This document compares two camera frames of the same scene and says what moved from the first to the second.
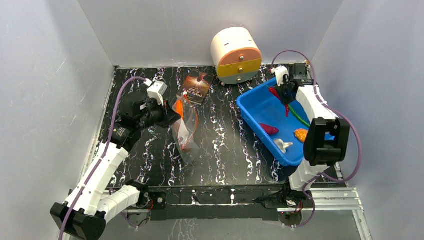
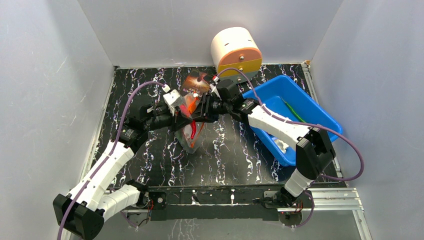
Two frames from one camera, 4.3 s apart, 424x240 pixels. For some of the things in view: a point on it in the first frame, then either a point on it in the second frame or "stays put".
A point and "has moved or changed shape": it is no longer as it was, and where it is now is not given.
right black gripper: x=285 y=92 -> x=205 y=108
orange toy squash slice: x=179 y=107 has moved or changed shape
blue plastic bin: x=281 y=127 stays put
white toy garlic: x=282 y=145 stays put
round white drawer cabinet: x=237 y=54 stays put
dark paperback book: x=196 y=87 stays put
